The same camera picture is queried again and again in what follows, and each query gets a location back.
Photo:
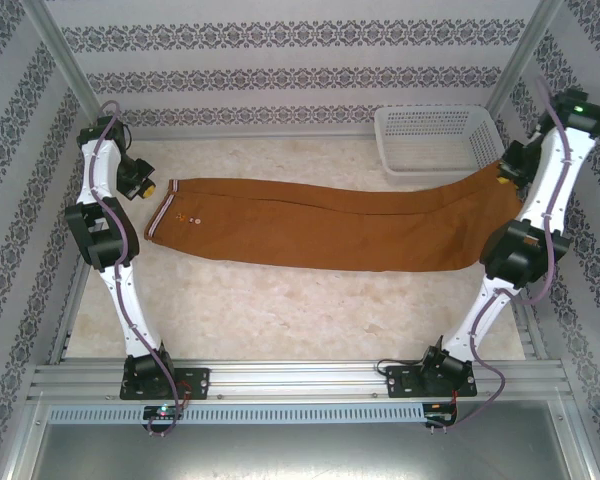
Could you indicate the brown long pants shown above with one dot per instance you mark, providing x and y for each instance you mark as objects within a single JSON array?
[{"x": 330, "y": 225}]

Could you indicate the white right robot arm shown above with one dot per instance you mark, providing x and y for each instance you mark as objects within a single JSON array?
[{"x": 555, "y": 175}]

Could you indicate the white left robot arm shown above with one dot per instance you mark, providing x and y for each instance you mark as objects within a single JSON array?
[{"x": 130, "y": 310}]

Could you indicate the white plastic mesh basket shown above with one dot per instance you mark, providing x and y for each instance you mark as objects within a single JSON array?
[{"x": 395, "y": 173}]

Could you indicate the metal base panel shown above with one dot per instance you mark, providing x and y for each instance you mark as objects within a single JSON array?
[{"x": 300, "y": 455}]

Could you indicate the aluminium frame post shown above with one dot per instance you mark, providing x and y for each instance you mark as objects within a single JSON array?
[
  {"x": 65, "y": 55},
  {"x": 525, "y": 55}
]

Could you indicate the aluminium table side rail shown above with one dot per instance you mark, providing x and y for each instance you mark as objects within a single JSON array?
[
  {"x": 532, "y": 335},
  {"x": 67, "y": 325}
]

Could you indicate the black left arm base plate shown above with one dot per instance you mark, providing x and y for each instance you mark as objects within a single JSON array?
[{"x": 195, "y": 382}]

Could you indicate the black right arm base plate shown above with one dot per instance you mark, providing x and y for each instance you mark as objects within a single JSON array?
[{"x": 400, "y": 382}]

